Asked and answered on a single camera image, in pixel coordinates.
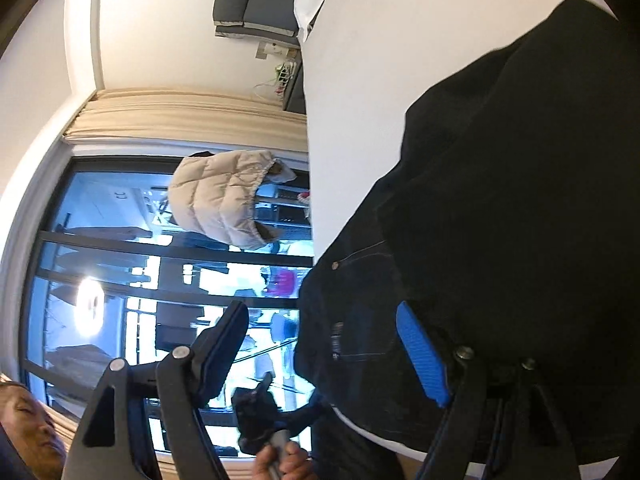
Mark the red bag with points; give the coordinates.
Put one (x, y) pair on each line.
(304, 196)

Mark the person's head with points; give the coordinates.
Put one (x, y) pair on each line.
(25, 425)

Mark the person's left hand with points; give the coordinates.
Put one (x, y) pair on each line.
(295, 465)

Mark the beige puffer jacket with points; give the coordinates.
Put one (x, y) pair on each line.
(225, 200)

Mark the bed with white sheet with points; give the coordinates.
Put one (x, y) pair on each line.
(350, 110)

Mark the cream curtain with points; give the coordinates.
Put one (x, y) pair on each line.
(175, 120)

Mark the black framed glass door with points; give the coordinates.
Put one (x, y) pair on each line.
(100, 210)

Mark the grey upholstered headboard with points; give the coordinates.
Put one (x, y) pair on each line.
(260, 5)

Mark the white pillow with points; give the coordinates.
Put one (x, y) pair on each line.
(310, 0)

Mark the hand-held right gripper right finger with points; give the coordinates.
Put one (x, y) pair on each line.
(420, 355)

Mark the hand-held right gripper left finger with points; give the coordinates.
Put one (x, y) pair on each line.
(220, 355)

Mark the wall socket plate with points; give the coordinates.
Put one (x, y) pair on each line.
(272, 51)

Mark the black denim pants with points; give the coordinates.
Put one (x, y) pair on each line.
(500, 185)

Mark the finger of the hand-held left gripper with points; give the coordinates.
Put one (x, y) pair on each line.
(307, 412)

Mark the grey nightstand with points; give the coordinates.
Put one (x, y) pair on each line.
(296, 92)

